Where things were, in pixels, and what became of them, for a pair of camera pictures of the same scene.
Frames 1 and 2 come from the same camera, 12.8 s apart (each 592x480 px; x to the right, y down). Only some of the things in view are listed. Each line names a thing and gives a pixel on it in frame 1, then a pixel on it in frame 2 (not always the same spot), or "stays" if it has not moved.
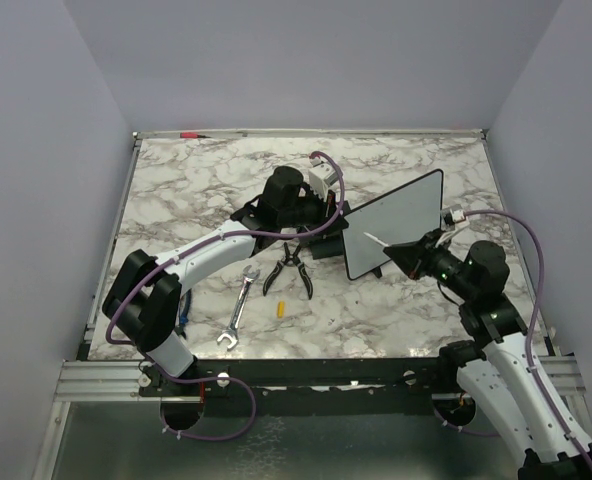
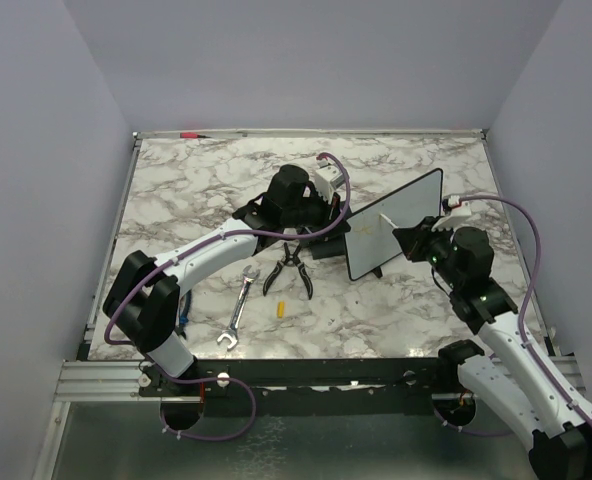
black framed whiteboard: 408,212 stays
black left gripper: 327,207 stays
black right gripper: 424,250 -> 414,238
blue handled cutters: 184,312 stays
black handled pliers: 289,258 stays
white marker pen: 376,239 -> 389,221
